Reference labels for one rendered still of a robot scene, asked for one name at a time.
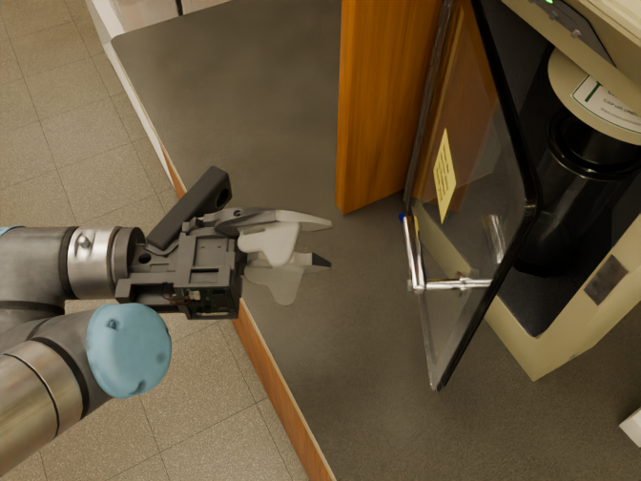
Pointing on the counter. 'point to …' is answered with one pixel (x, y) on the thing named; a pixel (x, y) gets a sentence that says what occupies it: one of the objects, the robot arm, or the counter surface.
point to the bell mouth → (592, 100)
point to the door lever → (418, 283)
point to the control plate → (568, 17)
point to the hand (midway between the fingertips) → (320, 240)
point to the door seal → (536, 208)
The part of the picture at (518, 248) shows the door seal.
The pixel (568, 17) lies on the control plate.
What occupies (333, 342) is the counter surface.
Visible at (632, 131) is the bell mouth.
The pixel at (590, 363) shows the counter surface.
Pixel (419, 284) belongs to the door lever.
